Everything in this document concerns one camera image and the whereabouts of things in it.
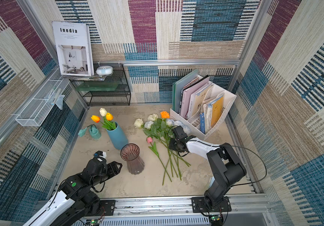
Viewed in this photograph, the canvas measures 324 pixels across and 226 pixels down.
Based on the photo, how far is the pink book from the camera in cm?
89

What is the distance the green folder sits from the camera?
91cm

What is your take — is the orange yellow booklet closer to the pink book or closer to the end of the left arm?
the pink book

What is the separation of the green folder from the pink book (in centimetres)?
2

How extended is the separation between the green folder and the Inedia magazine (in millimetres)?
510

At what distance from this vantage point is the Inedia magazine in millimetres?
759
